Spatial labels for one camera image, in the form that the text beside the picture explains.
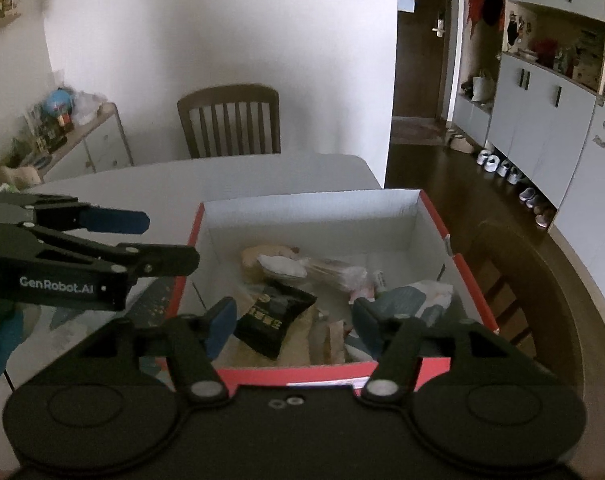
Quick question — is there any row of shoes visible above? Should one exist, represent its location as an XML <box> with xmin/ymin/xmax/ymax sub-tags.
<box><xmin>477</xmin><ymin>147</ymin><xmax>554</xmax><ymax>229</ymax></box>

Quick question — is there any white tote bag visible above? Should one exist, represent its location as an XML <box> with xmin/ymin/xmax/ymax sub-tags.
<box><xmin>471</xmin><ymin>72</ymin><xmax>497</xmax><ymax>104</ymax></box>

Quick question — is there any grey storage cabinet unit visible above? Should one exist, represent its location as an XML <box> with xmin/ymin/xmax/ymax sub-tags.
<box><xmin>449</xmin><ymin>0</ymin><xmax>605</xmax><ymax>211</ymax></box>

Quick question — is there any brown paper packet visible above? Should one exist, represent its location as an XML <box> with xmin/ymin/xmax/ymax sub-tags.
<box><xmin>217</xmin><ymin>305</ymin><xmax>348</xmax><ymax>368</ymax></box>

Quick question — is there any red cardboard box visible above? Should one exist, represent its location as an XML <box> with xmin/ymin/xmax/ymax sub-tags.
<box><xmin>165</xmin><ymin>189</ymin><xmax>500</xmax><ymax>393</ymax></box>

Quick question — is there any clear snack packet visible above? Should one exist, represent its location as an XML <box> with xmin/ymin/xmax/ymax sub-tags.
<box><xmin>302</xmin><ymin>257</ymin><xmax>368</xmax><ymax>293</ymax></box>

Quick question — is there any red hanging ornament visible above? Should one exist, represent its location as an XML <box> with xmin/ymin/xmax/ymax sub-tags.
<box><xmin>466</xmin><ymin>0</ymin><xmax>484</xmax><ymax>38</ymax></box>

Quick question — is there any brown plush toy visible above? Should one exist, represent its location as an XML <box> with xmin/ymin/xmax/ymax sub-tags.
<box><xmin>241</xmin><ymin>244</ymin><xmax>300</xmax><ymax>273</ymax></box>

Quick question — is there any brown door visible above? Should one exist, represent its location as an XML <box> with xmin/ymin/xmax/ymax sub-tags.
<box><xmin>392</xmin><ymin>0</ymin><xmax>455</xmax><ymax>121</ymax></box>

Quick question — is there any black snack packet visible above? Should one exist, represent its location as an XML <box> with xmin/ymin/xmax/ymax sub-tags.
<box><xmin>232</xmin><ymin>280</ymin><xmax>318</xmax><ymax>361</ymax></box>

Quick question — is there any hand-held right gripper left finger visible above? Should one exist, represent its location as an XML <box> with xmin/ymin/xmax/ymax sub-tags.
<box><xmin>77</xmin><ymin>296</ymin><xmax>238</xmax><ymax>403</ymax></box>

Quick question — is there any pink packet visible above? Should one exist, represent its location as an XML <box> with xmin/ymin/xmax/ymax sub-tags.
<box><xmin>349</xmin><ymin>282</ymin><xmax>378</xmax><ymax>306</ymax></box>

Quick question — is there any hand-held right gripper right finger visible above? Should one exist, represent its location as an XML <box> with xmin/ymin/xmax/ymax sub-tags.
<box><xmin>351</xmin><ymin>297</ymin><xmax>528</xmax><ymax>403</ymax></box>

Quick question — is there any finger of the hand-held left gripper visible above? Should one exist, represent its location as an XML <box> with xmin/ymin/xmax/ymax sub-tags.
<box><xmin>32</xmin><ymin>225</ymin><xmax>202</xmax><ymax>278</ymax></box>
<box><xmin>0</xmin><ymin>195</ymin><xmax>151</xmax><ymax>236</ymax></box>

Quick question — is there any blue globe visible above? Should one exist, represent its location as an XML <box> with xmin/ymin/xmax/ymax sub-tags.
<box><xmin>45</xmin><ymin>89</ymin><xmax>73</xmax><ymax>116</ymax></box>

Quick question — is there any blue and white tissue pack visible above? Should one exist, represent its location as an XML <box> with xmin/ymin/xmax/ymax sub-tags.
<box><xmin>372</xmin><ymin>280</ymin><xmax>455</xmax><ymax>333</ymax></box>

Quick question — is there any person's left hand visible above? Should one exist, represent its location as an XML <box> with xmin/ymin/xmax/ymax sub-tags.
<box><xmin>0</xmin><ymin>305</ymin><xmax>26</xmax><ymax>381</ymax></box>

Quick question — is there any wooden slatted chair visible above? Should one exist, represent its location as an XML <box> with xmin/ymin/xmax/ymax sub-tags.
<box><xmin>176</xmin><ymin>84</ymin><xmax>282</xmax><ymax>160</ymax></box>

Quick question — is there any brown doormat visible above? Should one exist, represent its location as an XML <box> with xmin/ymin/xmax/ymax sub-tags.
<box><xmin>392</xmin><ymin>117</ymin><xmax>448</xmax><ymax>146</ymax></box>

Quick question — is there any wooden top sideboard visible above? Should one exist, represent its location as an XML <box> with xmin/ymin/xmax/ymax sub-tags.
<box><xmin>2</xmin><ymin>102</ymin><xmax>134</xmax><ymax>186</ymax></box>

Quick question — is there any dark wooden chair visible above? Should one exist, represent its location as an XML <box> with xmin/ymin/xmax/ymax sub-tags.
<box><xmin>462</xmin><ymin>220</ymin><xmax>583</xmax><ymax>386</ymax></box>

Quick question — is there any clear plastic bag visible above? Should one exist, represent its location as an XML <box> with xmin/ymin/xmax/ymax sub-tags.
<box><xmin>72</xmin><ymin>91</ymin><xmax>106</xmax><ymax>126</ymax></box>

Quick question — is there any white cabinet with magnets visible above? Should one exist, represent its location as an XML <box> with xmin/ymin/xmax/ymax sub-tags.
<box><xmin>549</xmin><ymin>97</ymin><xmax>605</xmax><ymax>266</ymax></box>

